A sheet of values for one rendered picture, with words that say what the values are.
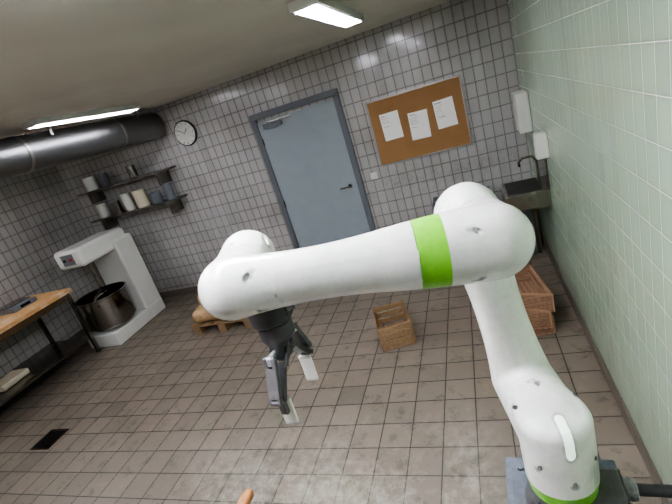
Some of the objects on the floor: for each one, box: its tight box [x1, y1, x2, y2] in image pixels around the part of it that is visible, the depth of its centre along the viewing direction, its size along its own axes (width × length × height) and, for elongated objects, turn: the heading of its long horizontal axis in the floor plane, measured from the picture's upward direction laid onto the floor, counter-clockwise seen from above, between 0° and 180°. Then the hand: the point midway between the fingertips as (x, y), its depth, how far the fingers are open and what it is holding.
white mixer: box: [54, 227, 166, 349], centre depth 570 cm, size 100×66×132 cm, turn 23°
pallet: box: [191, 317, 252, 335], centre depth 542 cm, size 120×80×14 cm, turn 23°
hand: (302, 396), depth 96 cm, fingers open, 13 cm apart
